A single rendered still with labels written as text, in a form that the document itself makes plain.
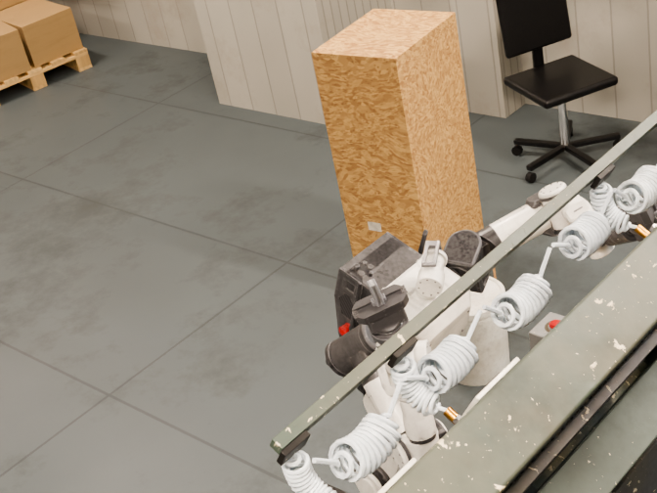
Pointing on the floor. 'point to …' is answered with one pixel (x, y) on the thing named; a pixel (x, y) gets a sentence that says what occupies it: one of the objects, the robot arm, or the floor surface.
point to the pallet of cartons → (37, 42)
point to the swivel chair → (549, 72)
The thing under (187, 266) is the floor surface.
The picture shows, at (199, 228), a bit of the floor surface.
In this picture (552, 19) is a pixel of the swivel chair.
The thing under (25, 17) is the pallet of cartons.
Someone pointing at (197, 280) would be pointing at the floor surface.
